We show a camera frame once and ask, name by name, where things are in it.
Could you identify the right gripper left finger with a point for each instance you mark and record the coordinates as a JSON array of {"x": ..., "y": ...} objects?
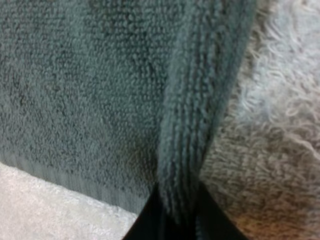
[{"x": 148, "y": 220}]

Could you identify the grey-green towel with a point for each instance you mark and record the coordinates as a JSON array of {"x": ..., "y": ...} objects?
[{"x": 100, "y": 87}]

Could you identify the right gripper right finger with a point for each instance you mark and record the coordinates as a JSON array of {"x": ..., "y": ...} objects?
[{"x": 215, "y": 220}]

